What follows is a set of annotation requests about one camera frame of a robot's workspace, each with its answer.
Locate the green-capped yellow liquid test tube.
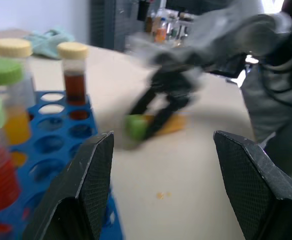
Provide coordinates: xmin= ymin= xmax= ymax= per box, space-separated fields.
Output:
xmin=124 ymin=112 xmax=187 ymax=141

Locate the teal cloth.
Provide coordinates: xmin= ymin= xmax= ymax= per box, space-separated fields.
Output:
xmin=23 ymin=26 xmax=76 ymax=60

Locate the orange bottle with blue cap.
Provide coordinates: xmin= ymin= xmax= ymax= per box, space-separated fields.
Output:
xmin=155 ymin=17 xmax=167 ymax=43

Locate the blue test tube rack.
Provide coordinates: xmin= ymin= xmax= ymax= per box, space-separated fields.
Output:
xmin=0 ymin=90 xmax=125 ymax=240

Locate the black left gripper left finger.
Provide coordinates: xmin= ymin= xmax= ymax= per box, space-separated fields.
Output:
xmin=22 ymin=131 xmax=115 ymax=240

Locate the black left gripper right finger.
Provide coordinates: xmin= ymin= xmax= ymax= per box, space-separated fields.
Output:
xmin=212 ymin=130 xmax=292 ymax=240

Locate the dark pegboard panel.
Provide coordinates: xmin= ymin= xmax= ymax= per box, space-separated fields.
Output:
xmin=89 ymin=0 xmax=147 ymax=53

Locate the cream-capped clear test tube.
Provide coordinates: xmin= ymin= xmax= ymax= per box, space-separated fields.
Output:
xmin=0 ymin=38 xmax=36 ymax=109

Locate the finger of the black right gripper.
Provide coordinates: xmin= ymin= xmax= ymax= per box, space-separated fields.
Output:
xmin=129 ymin=86 xmax=163 ymax=119
xmin=145 ymin=96 xmax=191 ymax=139

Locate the green-capped orange liquid test tube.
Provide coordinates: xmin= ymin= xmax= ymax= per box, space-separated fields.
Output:
xmin=0 ymin=58 xmax=32 ymax=146

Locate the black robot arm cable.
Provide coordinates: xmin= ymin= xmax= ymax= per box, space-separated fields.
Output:
xmin=259 ymin=59 xmax=292 ymax=109

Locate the cream-capped brown liquid test tube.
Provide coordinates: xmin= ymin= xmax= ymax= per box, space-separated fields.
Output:
xmin=57 ymin=41 xmax=90 ymax=106

